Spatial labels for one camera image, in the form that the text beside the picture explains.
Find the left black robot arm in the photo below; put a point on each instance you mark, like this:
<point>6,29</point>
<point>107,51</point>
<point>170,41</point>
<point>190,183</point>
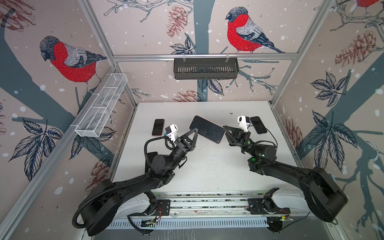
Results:
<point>98,210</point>

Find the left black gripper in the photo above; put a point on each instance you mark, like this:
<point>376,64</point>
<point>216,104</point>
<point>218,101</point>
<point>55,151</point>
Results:
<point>182,145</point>

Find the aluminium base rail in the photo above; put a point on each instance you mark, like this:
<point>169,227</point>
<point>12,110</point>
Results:
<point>215,204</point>

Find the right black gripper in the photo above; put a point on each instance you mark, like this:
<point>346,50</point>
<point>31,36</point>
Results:
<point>245,141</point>

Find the white mesh wall tray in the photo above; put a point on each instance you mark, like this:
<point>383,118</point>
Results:
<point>98,114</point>

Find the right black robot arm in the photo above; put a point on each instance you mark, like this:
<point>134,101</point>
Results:
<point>324,197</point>

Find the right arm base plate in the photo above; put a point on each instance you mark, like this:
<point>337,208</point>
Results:
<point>261,206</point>

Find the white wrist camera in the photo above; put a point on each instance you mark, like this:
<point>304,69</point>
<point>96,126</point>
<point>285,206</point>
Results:
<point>172,132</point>
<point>244,123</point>

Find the black phone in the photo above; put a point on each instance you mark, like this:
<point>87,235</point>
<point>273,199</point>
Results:
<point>151,155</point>
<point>258,125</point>
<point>158,127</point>
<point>207,129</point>

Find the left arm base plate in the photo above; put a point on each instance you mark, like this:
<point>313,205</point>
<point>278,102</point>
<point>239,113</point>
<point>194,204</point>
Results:
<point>158,208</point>

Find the black hanging wire basket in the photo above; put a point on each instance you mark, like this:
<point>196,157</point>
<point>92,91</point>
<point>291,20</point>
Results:
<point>206,69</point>

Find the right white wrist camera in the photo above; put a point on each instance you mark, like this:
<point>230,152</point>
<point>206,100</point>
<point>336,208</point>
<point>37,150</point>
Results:
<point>244,123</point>

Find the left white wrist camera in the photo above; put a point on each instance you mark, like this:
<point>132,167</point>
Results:
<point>172,132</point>

